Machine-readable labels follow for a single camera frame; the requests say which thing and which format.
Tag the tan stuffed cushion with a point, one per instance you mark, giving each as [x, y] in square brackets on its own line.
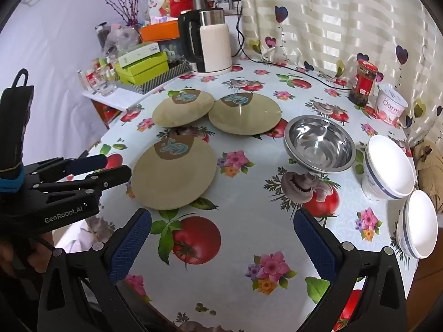
[431, 173]

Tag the stainless steel bowl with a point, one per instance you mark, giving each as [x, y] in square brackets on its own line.
[318, 145]

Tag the black white striped tray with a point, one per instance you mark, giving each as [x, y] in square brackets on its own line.
[155, 83]

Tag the white bowl blue stripe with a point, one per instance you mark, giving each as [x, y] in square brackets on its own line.
[391, 166]
[420, 224]

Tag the orange box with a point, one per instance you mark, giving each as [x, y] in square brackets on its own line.
[159, 31]

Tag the white paper sheet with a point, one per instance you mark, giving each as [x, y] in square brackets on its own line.
[114, 98]

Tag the white electric kettle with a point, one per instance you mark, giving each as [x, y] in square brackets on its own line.
[214, 45]

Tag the tan plate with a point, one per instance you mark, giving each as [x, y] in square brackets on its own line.
[180, 112]
[242, 116]
[176, 179]

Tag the floral printed tablecloth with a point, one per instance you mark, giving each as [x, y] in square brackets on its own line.
[249, 186]

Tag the small dark bottle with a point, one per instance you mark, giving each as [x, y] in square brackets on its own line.
[101, 36]

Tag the person's left hand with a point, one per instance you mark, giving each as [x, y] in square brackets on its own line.
[12, 257]

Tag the chili sauce jar red lid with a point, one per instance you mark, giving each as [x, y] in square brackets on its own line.
[361, 86]

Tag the clear plastic bag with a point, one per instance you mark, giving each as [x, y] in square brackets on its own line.
[121, 38]

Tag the cluster of small glass bottles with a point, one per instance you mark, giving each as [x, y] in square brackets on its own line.
[98, 76]

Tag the white yogurt cup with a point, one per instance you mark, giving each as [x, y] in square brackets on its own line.
[389, 107]

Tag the colourful printed bag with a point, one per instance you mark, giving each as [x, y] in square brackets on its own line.
[159, 3]

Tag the purple flower branches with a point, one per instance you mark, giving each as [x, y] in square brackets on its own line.
[131, 13]

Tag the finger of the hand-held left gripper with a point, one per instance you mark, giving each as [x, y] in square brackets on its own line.
[114, 176]
[88, 163]

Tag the heart print curtain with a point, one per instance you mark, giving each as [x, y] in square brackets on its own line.
[328, 24]

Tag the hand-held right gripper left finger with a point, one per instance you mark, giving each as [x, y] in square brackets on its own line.
[133, 242]

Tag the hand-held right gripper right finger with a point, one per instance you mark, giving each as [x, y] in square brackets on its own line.
[313, 242]

